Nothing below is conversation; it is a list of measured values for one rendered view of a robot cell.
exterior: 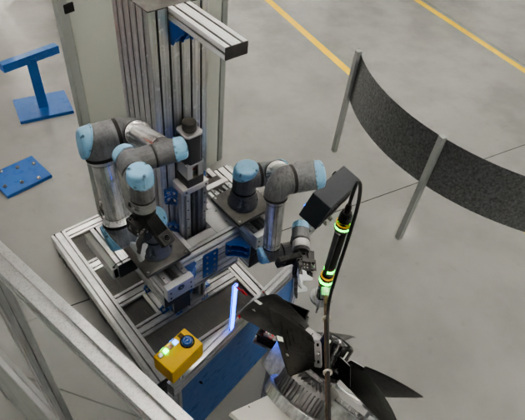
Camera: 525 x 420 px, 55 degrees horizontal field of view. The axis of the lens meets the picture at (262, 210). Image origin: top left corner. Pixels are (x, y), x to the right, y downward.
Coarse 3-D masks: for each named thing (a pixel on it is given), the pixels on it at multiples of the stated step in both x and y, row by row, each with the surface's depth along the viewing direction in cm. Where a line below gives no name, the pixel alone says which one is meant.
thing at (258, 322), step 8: (264, 296) 197; (272, 296) 198; (248, 304) 190; (256, 304) 191; (264, 304) 192; (272, 304) 192; (280, 304) 193; (288, 304) 194; (240, 312) 185; (248, 312) 186; (256, 312) 187; (264, 312) 188; (288, 312) 189; (296, 312) 190; (248, 320) 184; (256, 320) 184; (264, 320) 185; (296, 320) 186; (304, 320) 187; (264, 328) 182; (272, 328) 183; (304, 328) 183
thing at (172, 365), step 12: (192, 336) 190; (168, 348) 186; (180, 348) 186; (192, 348) 187; (156, 360) 183; (168, 360) 183; (180, 360) 183; (192, 360) 189; (168, 372) 182; (180, 372) 185
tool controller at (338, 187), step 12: (336, 180) 232; (348, 180) 234; (312, 192) 224; (324, 192) 225; (336, 192) 228; (348, 192) 232; (312, 204) 228; (324, 204) 223; (336, 204) 226; (312, 216) 232; (324, 216) 227
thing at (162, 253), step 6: (150, 246) 212; (156, 246) 212; (168, 246) 217; (150, 252) 215; (156, 252) 214; (162, 252) 215; (168, 252) 218; (150, 258) 215; (156, 258) 215; (162, 258) 217
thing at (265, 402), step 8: (264, 400) 166; (240, 408) 149; (248, 408) 152; (256, 408) 156; (264, 408) 160; (272, 408) 164; (232, 416) 142; (240, 416) 144; (248, 416) 147; (256, 416) 150; (264, 416) 154; (272, 416) 158; (280, 416) 162
